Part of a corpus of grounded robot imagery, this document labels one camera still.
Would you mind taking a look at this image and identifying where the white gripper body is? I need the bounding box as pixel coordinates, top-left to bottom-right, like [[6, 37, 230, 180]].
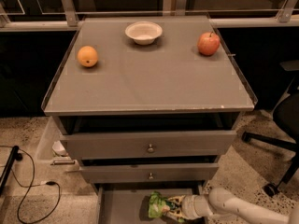
[[181, 195, 201, 220]]

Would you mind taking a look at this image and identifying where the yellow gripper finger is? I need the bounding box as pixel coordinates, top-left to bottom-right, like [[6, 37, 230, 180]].
[[166, 210, 186, 223], [167, 195, 186, 203]]

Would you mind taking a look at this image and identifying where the green rice chip bag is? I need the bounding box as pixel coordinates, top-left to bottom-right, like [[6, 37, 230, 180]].
[[148, 191, 181, 218]]

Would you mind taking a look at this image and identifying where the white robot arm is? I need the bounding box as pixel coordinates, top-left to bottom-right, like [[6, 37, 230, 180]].
[[164, 188, 299, 224]]

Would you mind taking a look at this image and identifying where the bottom grey drawer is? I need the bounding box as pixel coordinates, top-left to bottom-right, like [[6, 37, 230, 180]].
[[96, 181, 207, 224]]

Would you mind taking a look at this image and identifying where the grey drawer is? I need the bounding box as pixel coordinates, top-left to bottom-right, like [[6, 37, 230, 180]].
[[79, 163, 219, 183], [61, 131, 236, 160], [96, 181, 207, 224]]

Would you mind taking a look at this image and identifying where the top grey drawer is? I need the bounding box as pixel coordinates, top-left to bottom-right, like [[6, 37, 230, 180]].
[[61, 131, 236, 160]]

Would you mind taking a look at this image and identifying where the middle grey drawer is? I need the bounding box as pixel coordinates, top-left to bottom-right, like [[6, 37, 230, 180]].
[[79, 163, 219, 183]]

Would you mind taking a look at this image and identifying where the grey drawer cabinet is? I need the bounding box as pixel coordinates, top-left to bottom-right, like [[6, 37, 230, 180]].
[[41, 15, 258, 224]]

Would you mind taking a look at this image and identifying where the clear plastic bin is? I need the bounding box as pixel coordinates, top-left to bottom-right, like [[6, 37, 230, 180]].
[[35, 118, 75, 165]]

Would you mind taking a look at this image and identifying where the red apple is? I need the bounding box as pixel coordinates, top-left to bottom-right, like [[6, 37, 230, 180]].
[[197, 32, 220, 56]]

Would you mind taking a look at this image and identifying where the black stand leg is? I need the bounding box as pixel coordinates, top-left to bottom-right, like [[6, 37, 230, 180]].
[[0, 146, 19, 195]]

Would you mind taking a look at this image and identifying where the white paper bowl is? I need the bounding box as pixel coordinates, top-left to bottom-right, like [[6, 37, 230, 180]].
[[125, 21, 163, 46]]

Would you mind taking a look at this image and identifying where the orange fruit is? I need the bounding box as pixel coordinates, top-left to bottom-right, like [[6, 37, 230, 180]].
[[77, 46, 98, 67]]

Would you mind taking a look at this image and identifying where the metal railing post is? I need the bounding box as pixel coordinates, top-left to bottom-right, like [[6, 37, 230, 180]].
[[61, 0, 78, 27]]

